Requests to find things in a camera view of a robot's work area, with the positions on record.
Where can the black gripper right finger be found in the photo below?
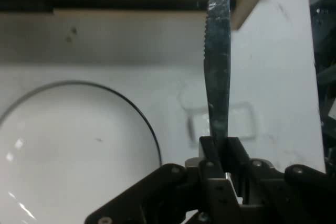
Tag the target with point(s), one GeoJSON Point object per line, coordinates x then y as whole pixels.
{"type": "Point", "coordinates": [294, 195]}

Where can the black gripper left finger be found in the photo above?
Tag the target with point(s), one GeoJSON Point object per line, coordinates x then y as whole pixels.
{"type": "Point", "coordinates": [157, 192]}

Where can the white plate with black rim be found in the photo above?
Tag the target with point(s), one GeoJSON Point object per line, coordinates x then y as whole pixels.
{"type": "Point", "coordinates": [65, 155]}

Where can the black object on floor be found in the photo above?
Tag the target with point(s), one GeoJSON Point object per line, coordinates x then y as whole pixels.
{"type": "Point", "coordinates": [325, 37]}

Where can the white ceramic cutlery rest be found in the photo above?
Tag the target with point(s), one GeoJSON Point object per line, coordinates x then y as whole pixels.
{"type": "Point", "coordinates": [241, 121]}

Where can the silver serrated table knife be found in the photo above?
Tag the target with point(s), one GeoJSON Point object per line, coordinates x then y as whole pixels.
{"type": "Point", "coordinates": [218, 51]}

